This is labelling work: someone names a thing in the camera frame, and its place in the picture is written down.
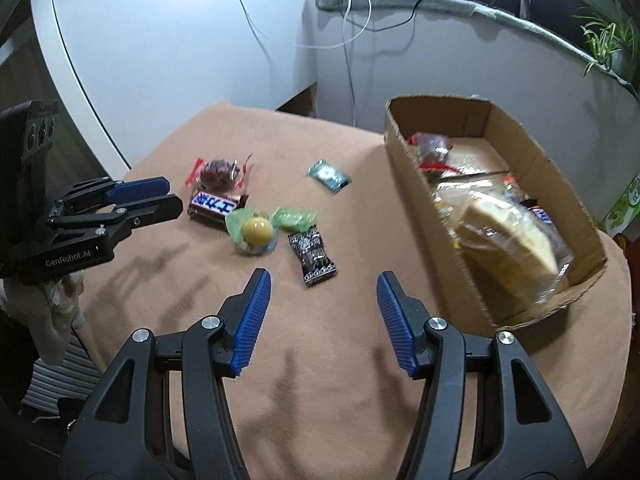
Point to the person's left hand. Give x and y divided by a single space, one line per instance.
67 300

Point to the green carton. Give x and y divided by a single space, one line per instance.
625 205

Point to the yellow round snack green wrapper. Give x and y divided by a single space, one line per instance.
257 231

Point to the black patterned snack packet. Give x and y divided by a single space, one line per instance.
312 255

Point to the bagged sliced bread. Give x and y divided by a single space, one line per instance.
505 240

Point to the red dark snack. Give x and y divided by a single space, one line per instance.
430 147
217 172

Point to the white cabinet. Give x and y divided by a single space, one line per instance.
175 60

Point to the light green snack packet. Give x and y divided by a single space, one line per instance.
292 218

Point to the green round candy packet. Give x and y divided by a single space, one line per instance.
327 175

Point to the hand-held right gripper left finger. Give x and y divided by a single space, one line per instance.
252 320

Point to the potted spider plant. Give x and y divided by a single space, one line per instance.
617 57

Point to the grey striped cloth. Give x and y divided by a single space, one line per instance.
65 375

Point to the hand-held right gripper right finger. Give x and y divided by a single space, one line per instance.
395 320

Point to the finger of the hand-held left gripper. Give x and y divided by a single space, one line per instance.
140 187
155 207

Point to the cardboard box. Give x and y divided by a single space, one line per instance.
550 170

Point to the tan table cloth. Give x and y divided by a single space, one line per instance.
325 360

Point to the person's left forearm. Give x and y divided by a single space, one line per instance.
35 320

